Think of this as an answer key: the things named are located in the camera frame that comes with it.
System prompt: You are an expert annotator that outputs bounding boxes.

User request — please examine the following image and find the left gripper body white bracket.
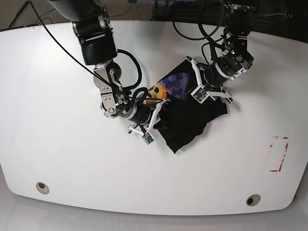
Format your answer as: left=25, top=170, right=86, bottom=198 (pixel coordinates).
left=185, top=56, right=233, bottom=104

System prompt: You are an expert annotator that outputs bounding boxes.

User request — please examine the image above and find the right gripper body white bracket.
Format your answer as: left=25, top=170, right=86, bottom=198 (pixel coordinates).
left=127, top=99, right=169, bottom=137

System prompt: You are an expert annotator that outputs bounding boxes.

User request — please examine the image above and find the black t-shirt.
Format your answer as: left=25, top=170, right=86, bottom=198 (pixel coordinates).
left=146, top=60, right=228, bottom=153

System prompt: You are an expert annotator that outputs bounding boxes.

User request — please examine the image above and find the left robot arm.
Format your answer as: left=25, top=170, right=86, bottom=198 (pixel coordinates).
left=186, top=0, right=254, bottom=103

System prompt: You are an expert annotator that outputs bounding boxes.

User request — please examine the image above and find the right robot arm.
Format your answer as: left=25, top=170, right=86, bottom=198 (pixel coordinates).
left=49, top=0, right=163, bottom=144

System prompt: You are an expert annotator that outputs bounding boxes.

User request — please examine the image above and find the red tape rectangle marking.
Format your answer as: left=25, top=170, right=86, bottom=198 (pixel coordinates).
left=267, top=136, right=289, bottom=172

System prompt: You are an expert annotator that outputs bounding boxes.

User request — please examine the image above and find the right table grommet hole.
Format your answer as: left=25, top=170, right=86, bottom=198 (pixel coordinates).
left=246, top=194, right=261, bottom=206

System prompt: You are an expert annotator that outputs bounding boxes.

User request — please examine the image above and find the table grommet hole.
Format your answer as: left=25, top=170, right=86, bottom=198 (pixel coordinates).
left=36, top=182, right=50, bottom=195
left=246, top=194, right=261, bottom=206

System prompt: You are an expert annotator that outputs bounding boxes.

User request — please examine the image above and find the left table grommet hole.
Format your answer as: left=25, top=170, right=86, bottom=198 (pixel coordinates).
left=36, top=182, right=50, bottom=195

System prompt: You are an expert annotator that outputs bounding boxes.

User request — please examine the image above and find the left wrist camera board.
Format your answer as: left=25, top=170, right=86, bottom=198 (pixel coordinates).
left=191, top=86, right=209, bottom=103

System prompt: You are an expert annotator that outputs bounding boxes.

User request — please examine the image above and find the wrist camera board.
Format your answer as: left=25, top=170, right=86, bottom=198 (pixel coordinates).
left=191, top=86, right=209, bottom=103
left=141, top=132, right=159, bottom=145

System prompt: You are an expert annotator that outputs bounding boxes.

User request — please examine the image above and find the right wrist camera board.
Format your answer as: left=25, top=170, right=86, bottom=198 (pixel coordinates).
left=141, top=132, right=159, bottom=145

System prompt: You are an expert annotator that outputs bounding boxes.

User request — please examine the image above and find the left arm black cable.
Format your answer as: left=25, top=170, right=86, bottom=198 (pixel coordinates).
left=172, top=0, right=231, bottom=65

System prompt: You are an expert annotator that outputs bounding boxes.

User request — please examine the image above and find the yellow cable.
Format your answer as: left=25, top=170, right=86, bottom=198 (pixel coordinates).
left=109, top=0, right=128, bottom=16

